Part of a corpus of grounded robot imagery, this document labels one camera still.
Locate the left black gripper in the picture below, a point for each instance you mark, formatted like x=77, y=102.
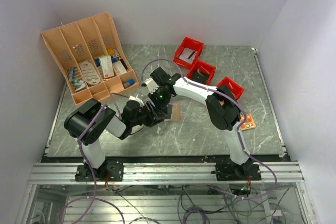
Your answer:
x=151, y=115

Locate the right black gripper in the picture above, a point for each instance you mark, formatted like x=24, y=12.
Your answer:
x=161, y=105

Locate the red bin with black cards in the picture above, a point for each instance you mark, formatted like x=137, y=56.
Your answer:
x=204, y=67

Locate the red bin with white cards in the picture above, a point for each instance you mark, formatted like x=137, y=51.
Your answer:
x=191, y=44

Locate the red bin with gold cards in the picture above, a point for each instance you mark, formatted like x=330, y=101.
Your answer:
x=235, y=89

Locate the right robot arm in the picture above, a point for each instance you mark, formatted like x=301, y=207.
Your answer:
x=223, y=110

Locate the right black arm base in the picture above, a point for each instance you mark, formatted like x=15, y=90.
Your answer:
x=230, y=171

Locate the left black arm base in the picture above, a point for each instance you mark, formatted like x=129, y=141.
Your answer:
x=110, y=170

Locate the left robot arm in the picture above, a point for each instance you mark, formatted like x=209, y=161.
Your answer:
x=88, y=122

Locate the black cards stack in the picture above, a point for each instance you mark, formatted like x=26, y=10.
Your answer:
x=200, y=76

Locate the white cards stack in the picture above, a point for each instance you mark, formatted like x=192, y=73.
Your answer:
x=188, y=55

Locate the blue capped bottle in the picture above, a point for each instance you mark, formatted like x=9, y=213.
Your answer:
x=129, y=83

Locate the white small box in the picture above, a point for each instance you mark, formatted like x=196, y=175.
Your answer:
x=119, y=67

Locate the white red box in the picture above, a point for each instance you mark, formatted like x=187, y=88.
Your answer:
x=106, y=66

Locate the yellow small item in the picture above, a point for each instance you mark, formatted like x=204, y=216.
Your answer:
x=111, y=52

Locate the white oval remote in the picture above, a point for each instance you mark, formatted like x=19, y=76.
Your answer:
x=90, y=75

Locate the pens bundle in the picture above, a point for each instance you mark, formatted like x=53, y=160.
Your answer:
x=76, y=80

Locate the orange desk organizer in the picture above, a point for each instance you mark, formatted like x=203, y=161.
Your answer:
x=89, y=54

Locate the orange spiral notebook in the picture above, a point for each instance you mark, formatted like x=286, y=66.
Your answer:
x=249, y=123

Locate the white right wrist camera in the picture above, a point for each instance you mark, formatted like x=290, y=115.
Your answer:
x=151, y=85

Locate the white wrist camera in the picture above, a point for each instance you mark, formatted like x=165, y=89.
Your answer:
x=136, y=98
x=151, y=85

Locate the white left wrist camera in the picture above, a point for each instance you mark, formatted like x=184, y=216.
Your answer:
x=136, y=98

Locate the aluminium rail frame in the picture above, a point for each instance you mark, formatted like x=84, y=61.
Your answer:
x=63, y=174

